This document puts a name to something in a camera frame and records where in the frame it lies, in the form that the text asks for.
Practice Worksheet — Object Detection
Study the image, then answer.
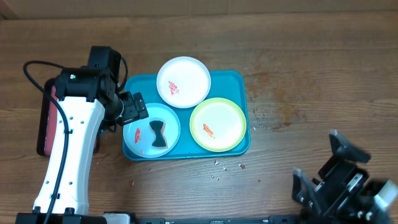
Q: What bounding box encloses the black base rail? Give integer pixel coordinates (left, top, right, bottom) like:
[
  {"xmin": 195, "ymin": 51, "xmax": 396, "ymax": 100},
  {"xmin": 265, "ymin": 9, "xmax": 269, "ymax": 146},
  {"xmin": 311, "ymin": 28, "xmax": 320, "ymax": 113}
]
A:
[{"xmin": 102, "ymin": 212, "xmax": 302, "ymax": 224}]

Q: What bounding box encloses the black tray with red liquid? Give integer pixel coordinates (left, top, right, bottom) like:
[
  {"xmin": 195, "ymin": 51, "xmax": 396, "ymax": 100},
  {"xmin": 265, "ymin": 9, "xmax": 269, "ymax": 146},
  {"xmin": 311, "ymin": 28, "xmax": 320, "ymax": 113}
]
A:
[{"xmin": 37, "ymin": 78, "xmax": 100, "ymax": 157}]

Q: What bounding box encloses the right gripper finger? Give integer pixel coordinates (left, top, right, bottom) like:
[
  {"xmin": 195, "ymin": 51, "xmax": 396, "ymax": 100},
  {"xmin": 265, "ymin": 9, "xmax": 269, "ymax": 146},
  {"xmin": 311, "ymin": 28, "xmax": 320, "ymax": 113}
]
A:
[
  {"xmin": 292, "ymin": 168, "xmax": 314, "ymax": 205},
  {"xmin": 329, "ymin": 129, "xmax": 371, "ymax": 163}
]

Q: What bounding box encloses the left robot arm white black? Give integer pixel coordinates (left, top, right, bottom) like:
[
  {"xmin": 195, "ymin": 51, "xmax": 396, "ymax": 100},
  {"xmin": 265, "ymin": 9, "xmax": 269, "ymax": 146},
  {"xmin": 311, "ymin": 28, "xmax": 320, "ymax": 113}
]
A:
[{"xmin": 16, "ymin": 46, "xmax": 148, "ymax": 223}]

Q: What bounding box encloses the green rimmed plate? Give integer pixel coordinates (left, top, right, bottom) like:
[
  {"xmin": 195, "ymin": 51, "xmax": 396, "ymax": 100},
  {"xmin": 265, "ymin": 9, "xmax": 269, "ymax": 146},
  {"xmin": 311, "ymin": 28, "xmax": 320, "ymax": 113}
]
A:
[{"xmin": 189, "ymin": 98, "xmax": 247, "ymax": 152}]

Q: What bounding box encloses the light blue plate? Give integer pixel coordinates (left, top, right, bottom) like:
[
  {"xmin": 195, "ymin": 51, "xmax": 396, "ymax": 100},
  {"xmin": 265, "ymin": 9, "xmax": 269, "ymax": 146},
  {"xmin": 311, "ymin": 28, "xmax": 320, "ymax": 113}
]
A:
[{"xmin": 123, "ymin": 103, "xmax": 181, "ymax": 161}]

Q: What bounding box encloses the dark green sponge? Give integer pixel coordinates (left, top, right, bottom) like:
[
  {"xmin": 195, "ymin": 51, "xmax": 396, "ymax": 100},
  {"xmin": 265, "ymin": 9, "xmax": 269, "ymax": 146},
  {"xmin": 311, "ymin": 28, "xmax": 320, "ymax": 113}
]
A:
[{"xmin": 149, "ymin": 120, "xmax": 167, "ymax": 148}]

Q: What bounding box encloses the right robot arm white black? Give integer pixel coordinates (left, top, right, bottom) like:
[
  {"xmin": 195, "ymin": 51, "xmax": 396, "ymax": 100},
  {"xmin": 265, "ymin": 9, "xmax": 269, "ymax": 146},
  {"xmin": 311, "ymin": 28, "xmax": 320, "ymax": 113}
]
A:
[{"xmin": 292, "ymin": 129, "xmax": 397, "ymax": 223}]

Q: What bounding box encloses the white plate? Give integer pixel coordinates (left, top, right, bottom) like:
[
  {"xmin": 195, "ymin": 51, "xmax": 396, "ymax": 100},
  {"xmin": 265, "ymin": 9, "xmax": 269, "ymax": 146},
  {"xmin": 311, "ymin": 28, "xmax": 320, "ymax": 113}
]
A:
[{"xmin": 156, "ymin": 56, "xmax": 211, "ymax": 108}]

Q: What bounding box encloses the teal plastic tray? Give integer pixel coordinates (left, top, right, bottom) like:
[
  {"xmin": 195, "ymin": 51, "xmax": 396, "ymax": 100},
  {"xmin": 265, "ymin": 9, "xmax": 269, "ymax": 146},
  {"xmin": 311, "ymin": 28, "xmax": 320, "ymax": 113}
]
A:
[{"xmin": 125, "ymin": 70, "xmax": 251, "ymax": 161}]

